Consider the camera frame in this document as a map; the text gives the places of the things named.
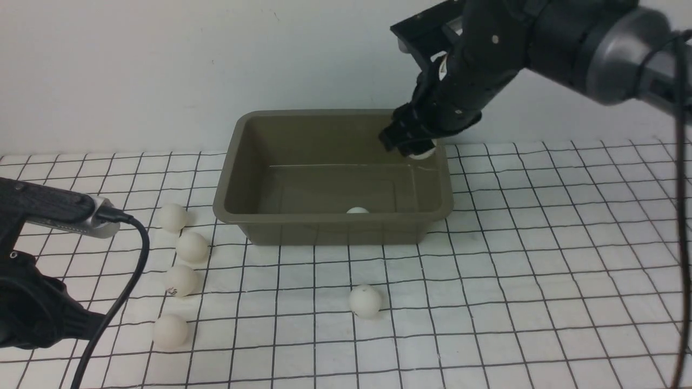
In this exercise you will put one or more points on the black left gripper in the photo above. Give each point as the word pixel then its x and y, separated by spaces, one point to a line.
pixel 36 310

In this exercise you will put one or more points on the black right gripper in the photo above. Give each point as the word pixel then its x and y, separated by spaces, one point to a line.
pixel 450 95

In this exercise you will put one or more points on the white ping-pong ball with logo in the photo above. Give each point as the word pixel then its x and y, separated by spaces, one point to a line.
pixel 427 154

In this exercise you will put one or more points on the white ping-pong ball with mark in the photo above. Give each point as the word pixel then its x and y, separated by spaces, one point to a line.
pixel 180 281

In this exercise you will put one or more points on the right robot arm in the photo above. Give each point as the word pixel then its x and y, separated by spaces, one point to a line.
pixel 610 52

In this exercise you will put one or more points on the olive plastic bin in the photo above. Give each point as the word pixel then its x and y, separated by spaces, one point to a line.
pixel 290 176

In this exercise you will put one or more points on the white grid tablecloth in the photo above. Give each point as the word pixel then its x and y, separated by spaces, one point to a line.
pixel 557 268

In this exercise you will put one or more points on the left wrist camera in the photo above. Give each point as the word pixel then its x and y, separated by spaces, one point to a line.
pixel 85 214

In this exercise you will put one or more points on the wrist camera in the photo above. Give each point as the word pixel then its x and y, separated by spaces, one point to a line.
pixel 430 32
pixel 85 214

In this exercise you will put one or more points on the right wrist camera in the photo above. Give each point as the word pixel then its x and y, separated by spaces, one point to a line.
pixel 430 32

